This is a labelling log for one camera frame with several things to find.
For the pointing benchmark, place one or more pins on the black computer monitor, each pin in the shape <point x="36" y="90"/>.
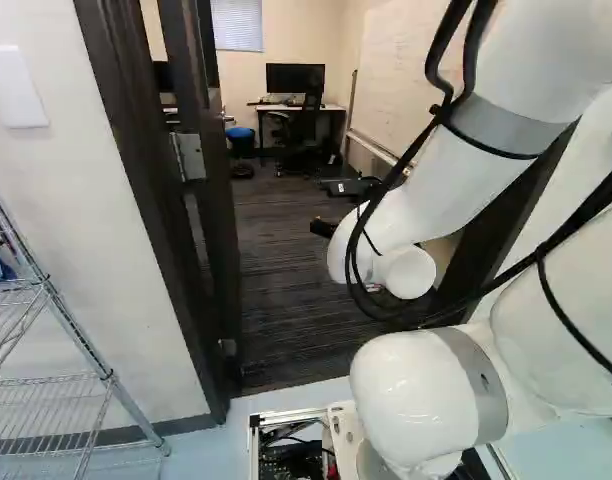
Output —
<point x="291" y="77"/>

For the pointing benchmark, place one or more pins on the dark brown door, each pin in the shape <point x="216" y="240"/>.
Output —
<point x="213" y="225"/>

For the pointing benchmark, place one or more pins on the white whiteboard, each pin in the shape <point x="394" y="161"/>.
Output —
<point x="401" y="70"/>

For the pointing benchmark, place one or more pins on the white top desk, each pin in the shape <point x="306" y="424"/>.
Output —
<point x="336" y="107"/>

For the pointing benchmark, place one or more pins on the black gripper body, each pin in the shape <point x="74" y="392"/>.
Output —
<point x="322" y="227"/>

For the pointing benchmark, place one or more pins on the black office chair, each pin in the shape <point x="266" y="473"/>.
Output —
<point x="308" y="125"/>

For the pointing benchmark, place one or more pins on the black flat floor device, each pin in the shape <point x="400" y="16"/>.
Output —
<point x="348" y="186"/>

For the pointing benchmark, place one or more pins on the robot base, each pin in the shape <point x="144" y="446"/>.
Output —
<point x="286" y="450"/>

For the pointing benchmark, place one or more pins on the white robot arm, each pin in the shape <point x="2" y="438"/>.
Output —
<point x="531" y="65"/>

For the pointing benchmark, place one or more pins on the white window blind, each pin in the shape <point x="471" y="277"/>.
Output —
<point x="236" y="22"/>

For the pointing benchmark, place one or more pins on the white wall panel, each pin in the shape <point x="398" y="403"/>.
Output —
<point x="16" y="85"/>

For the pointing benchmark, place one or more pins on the round black floor disc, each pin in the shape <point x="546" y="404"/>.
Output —
<point x="243" y="170"/>

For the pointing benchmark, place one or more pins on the blue top round stool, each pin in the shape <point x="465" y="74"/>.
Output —
<point x="240" y="137"/>

